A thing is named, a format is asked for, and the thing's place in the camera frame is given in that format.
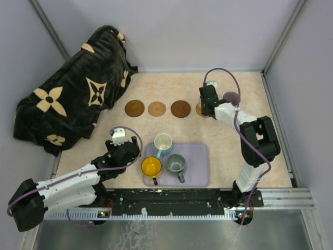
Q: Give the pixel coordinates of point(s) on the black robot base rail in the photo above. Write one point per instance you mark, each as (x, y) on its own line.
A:
(164, 202)

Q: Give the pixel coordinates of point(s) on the yellow glass mug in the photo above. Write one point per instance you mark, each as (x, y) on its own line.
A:
(151, 167)

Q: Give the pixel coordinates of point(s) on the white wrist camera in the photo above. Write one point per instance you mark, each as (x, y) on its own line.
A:
(213, 83)
(118, 136)

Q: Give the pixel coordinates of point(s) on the brown wooden coaster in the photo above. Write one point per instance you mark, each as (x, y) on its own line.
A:
(134, 108)

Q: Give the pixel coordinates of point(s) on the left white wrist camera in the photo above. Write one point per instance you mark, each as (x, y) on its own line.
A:
(118, 136)

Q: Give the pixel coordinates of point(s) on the black floral blanket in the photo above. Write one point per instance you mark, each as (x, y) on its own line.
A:
(67, 106)

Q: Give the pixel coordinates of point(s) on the purple glass mug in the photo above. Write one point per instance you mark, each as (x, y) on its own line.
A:
(232, 97)

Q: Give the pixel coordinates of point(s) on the woven rattan coaster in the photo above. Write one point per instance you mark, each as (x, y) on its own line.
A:
(156, 109)
(199, 111)

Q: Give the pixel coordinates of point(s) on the grey green mug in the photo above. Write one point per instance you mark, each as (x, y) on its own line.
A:
(176, 164)

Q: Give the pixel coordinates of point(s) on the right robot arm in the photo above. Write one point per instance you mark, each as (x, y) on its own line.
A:
(258, 139)

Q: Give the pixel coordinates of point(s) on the dark wooden coaster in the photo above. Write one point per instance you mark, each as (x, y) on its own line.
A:
(180, 109)

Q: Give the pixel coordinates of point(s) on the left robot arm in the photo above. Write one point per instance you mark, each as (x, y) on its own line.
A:
(32, 202)

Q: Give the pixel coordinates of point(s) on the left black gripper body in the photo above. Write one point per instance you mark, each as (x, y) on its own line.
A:
(111, 147)

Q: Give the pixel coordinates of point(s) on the white blue mug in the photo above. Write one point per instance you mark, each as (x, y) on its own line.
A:
(163, 143)

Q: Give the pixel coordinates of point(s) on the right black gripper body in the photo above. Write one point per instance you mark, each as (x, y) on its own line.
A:
(203, 110)

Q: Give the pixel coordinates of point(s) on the lavender plastic tray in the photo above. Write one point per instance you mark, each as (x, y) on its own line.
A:
(197, 169)

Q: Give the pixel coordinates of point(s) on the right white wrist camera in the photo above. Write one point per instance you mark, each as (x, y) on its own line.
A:
(213, 83)

